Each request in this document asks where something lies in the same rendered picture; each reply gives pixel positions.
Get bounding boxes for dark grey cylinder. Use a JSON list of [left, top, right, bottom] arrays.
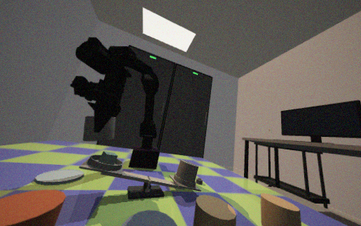
[[83, 116, 115, 142], [176, 159, 198, 183]]

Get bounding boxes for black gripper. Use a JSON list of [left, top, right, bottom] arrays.
[[85, 79, 125, 133]]

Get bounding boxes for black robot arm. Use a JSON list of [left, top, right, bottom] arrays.
[[70, 37, 159, 149]]

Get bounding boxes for brown cylinder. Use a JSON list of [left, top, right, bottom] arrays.
[[193, 195, 236, 226], [261, 193, 301, 226]]

